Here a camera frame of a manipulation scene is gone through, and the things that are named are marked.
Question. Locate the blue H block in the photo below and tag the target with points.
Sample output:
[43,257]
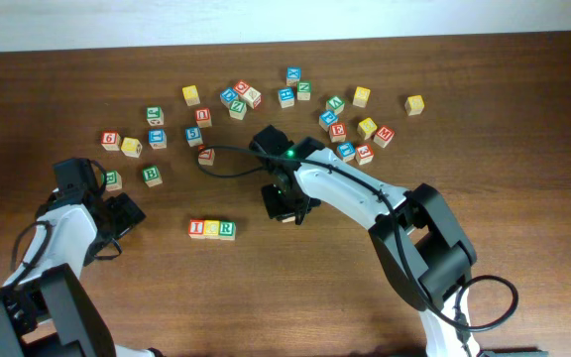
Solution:
[286,97]

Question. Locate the red E block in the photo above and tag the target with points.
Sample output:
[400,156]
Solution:
[337,132]

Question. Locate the blue 5 block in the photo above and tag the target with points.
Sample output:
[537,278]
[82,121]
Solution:
[193,136]

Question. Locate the green Z block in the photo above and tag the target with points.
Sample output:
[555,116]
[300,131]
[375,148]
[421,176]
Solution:
[237,109]

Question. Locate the red M block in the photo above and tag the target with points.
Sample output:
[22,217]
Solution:
[384,136]

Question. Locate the green J block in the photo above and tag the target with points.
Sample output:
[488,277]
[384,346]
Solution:
[155,116]

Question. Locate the blue X block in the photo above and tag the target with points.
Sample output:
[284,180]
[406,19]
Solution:
[293,76]

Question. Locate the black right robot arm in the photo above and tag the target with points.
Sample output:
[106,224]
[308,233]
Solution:
[425,254]

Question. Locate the red 3 block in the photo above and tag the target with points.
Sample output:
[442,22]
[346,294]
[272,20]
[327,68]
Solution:
[364,154]

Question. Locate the yellow block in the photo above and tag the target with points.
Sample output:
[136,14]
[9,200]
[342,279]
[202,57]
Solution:
[211,229]
[367,128]
[190,95]
[131,147]
[414,105]
[361,96]

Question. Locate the blue P block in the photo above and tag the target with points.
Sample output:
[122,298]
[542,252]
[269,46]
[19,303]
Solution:
[326,119]

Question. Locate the green R block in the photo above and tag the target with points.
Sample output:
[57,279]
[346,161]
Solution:
[227,230]

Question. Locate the red 6 I block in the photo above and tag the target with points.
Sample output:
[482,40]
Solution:
[111,141]

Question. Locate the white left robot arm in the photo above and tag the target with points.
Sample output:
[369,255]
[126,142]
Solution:
[44,309]

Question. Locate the red K block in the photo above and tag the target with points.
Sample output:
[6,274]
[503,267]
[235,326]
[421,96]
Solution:
[206,157]

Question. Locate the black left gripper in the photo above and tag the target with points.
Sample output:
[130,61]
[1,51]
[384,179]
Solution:
[125,213]

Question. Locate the blue D block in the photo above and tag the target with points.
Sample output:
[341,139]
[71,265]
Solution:
[227,96]

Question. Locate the green B block right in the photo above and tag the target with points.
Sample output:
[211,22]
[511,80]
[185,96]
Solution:
[151,176]

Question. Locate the green V block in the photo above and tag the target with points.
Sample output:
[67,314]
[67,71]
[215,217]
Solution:
[335,104]

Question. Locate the blue I block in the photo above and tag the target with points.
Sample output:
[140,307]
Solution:
[157,139]

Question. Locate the red U block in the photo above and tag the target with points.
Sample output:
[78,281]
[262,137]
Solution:
[203,117]

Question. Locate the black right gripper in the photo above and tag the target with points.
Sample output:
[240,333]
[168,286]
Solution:
[274,207]

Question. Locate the green b block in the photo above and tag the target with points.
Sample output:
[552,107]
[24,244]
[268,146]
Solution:
[113,181]
[151,176]

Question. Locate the green B block left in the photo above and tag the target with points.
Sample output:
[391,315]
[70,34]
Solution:
[113,181]

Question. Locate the blue T umbrella block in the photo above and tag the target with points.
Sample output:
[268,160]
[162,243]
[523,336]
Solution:
[346,151]

